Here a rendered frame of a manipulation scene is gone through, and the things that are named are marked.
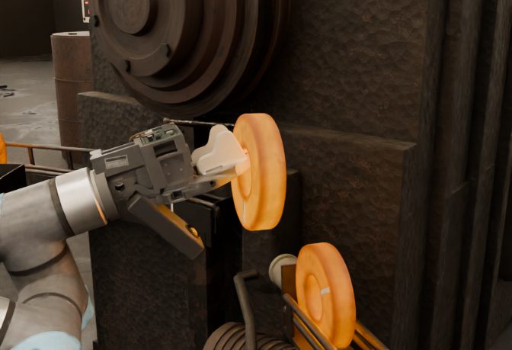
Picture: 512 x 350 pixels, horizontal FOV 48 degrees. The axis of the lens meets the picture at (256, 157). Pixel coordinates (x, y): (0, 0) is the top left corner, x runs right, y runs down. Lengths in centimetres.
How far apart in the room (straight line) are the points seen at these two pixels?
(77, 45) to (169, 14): 297
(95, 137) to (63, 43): 251
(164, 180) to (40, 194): 14
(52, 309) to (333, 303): 35
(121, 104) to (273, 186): 86
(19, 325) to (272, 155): 33
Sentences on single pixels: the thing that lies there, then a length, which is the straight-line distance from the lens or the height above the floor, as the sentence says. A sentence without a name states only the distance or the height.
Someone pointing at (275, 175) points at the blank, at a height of 92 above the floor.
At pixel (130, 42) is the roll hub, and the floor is 104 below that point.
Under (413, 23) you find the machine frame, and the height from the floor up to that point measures 108.
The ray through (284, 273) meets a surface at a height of 71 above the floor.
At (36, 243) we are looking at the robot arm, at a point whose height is 85.
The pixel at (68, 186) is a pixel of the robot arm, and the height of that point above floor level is 91.
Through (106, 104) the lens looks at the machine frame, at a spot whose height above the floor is 86.
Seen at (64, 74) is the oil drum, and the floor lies 62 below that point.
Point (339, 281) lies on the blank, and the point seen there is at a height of 76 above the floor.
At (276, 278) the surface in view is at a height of 67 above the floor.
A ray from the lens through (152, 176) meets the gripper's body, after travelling 69.
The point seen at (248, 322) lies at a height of 57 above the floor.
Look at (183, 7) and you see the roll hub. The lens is 104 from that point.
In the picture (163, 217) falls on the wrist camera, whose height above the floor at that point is 86.
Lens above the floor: 112
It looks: 16 degrees down
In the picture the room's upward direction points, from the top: straight up
